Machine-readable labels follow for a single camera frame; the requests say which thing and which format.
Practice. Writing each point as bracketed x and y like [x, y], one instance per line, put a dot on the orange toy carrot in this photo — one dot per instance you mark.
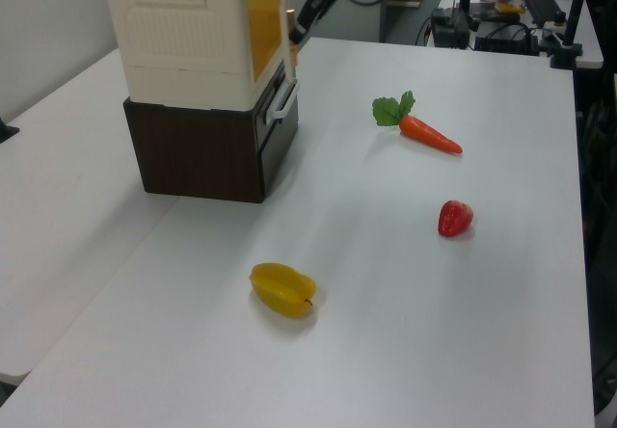
[426, 134]

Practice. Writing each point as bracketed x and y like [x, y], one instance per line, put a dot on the small yellow object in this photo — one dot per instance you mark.
[508, 9]

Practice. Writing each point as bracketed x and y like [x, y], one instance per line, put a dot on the black clamp stand with pole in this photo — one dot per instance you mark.
[571, 37]

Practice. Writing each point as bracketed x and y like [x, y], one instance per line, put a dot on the black keyboard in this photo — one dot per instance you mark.
[542, 6]

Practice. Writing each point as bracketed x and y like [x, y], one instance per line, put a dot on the cabinet door with yellow panel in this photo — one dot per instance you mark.
[264, 23]

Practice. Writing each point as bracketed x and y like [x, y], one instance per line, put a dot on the black clamp foot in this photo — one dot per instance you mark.
[7, 131]

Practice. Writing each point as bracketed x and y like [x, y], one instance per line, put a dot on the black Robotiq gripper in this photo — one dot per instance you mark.
[320, 6]

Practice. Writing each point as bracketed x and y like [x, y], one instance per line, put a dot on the red toy strawberry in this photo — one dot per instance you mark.
[455, 218]

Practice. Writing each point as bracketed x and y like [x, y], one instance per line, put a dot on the black flat equipment box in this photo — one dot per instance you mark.
[506, 40]

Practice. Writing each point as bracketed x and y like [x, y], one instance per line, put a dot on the yellow toy starfruit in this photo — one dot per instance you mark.
[282, 289]

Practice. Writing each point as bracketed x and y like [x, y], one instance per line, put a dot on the dark brown wooden drawer cabinet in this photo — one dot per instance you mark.
[193, 153]

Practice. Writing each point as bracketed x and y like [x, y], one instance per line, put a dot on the black electronic device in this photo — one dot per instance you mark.
[449, 28]

